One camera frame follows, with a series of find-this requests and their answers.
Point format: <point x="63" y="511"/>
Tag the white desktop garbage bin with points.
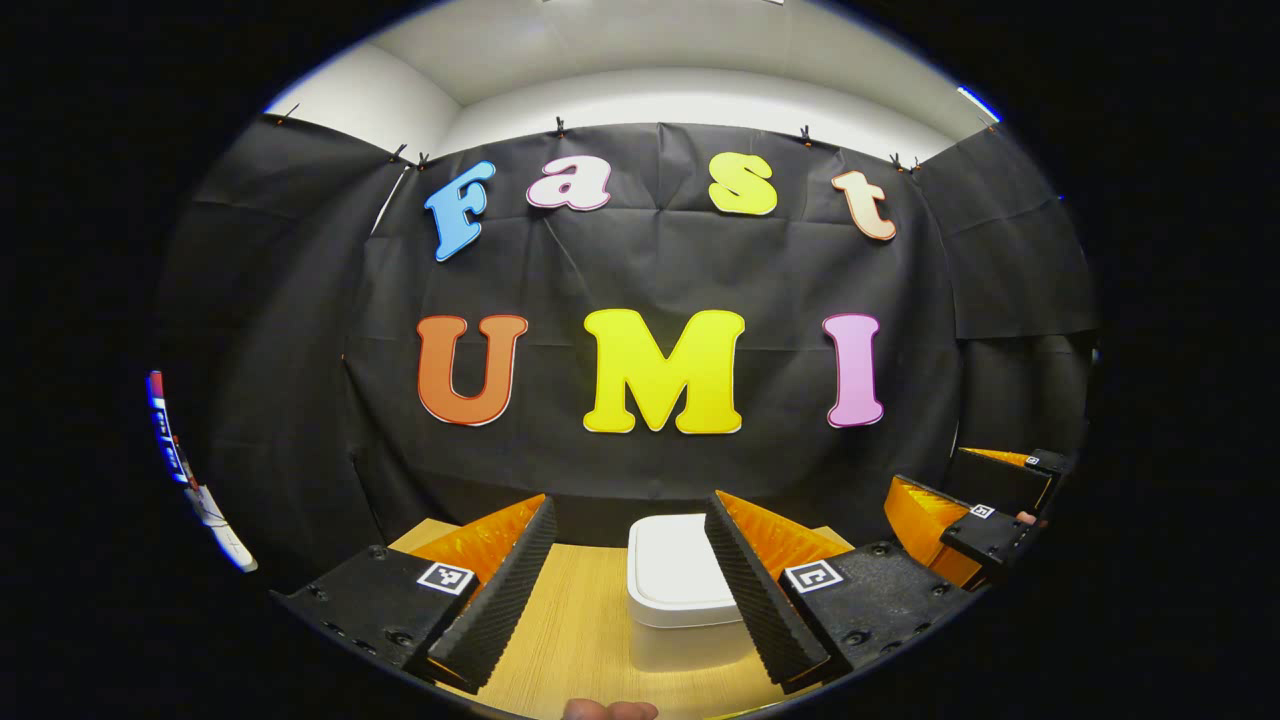
<point x="680" y="570"/>

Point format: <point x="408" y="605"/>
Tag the row of black cloth clips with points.
<point x="560" y="127"/>

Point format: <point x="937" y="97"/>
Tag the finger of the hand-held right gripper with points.
<point x="990" y="535"/>
<point x="1000" y="478"/>

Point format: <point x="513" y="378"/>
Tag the blue and red board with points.
<point x="167" y="428"/>

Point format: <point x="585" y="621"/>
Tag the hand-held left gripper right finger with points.
<point x="765" y="610"/>

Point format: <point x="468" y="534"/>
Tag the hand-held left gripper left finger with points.
<point x="505" y="600"/>

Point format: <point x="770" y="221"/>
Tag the black backdrop cloth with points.
<point x="600" y="270"/>

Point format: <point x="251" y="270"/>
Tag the white box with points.
<point x="226" y="535"/>

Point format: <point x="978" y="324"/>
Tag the wooden desktop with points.
<point x="580" y="620"/>

